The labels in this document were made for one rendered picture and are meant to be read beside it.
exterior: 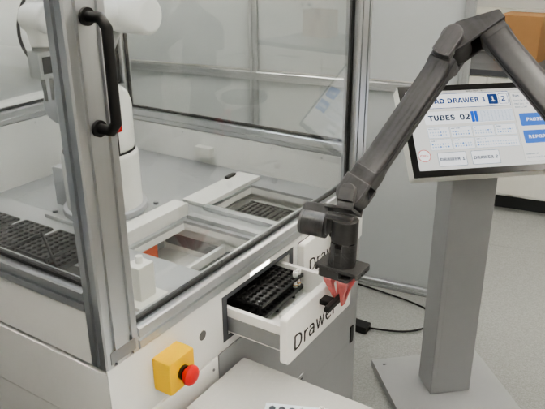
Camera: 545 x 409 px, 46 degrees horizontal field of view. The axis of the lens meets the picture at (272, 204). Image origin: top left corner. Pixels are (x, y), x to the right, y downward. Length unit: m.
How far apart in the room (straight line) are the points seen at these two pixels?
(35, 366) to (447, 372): 1.64
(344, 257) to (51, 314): 0.59
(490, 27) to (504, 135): 0.81
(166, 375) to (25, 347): 0.29
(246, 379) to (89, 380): 0.36
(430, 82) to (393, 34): 1.57
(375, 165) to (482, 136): 0.84
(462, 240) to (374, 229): 0.99
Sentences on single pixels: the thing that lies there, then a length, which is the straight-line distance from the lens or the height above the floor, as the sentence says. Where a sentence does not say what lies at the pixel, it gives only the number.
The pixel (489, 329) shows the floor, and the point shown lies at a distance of 3.10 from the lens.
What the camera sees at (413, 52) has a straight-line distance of 2.93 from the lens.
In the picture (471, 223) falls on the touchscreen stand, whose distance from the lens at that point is 2.27.
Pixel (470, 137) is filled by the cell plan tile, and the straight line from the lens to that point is 2.11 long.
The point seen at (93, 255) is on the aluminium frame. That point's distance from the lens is 1.06.
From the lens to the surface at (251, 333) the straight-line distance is 1.40.
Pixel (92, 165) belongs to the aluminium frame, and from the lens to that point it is 1.02.
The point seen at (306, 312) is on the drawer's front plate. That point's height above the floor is 0.90.
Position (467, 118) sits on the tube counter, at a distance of 2.14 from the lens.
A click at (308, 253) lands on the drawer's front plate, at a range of 1.63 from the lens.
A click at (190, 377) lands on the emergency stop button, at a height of 0.88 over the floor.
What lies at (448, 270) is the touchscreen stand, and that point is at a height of 0.57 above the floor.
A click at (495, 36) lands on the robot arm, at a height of 1.45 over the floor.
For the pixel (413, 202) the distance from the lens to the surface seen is 3.10.
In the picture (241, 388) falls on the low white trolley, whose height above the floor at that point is 0.76.
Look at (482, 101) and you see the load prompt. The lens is 2.19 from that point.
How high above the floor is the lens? 1.63
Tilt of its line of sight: 22 degrees down
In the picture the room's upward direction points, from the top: straight up
